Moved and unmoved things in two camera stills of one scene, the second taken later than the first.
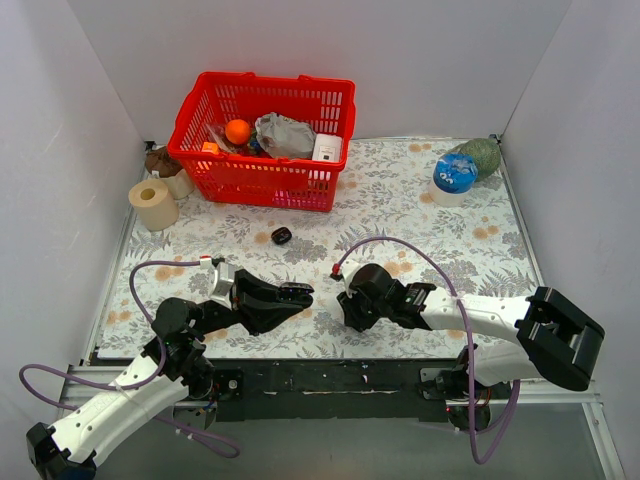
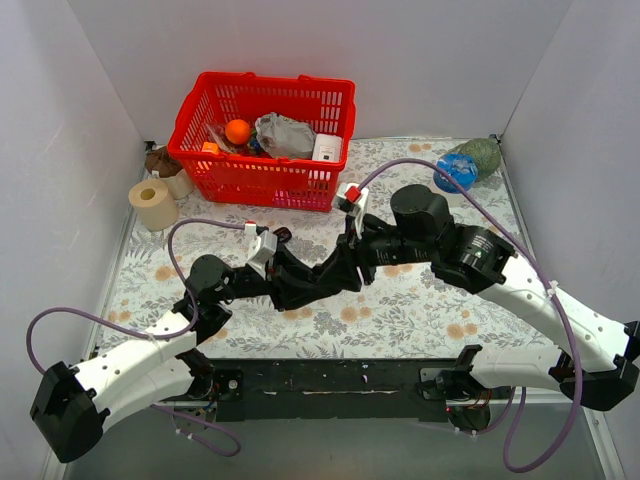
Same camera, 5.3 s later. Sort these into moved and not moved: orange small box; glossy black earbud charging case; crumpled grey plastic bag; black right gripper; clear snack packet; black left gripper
Moved: black left gripper; black right gripper
Not moved: crumpled grey plastic bag; clear snack packet; glossy black earbud charging case; orange small box
